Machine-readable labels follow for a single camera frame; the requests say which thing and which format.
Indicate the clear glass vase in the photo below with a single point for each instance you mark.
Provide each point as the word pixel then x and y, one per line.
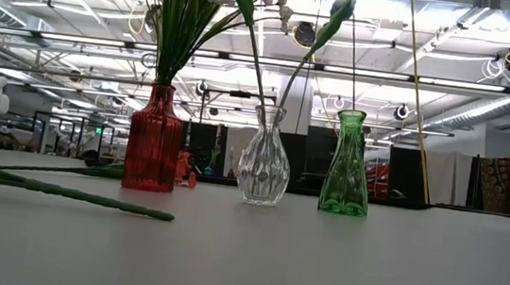
pixel 264 162

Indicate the green glass vase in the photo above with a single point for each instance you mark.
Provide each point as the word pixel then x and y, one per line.
pixel 347 171

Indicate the red ribbed glass vase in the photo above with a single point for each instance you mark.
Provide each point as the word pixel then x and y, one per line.
pixel 153 141

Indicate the black gantry stand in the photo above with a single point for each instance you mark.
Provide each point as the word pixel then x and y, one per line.
pixel 236 94

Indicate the LED light bar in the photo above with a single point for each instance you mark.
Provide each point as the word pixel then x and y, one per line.
pixel 385 73

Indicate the black partition panel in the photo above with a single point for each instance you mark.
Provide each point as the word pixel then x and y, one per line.
pixel 403 174

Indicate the white hanging cloth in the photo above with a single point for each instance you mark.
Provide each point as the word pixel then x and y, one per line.
pixel 446 177

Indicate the red patterned hanging cloth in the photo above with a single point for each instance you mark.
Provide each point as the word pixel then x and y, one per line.
pixel 504 185

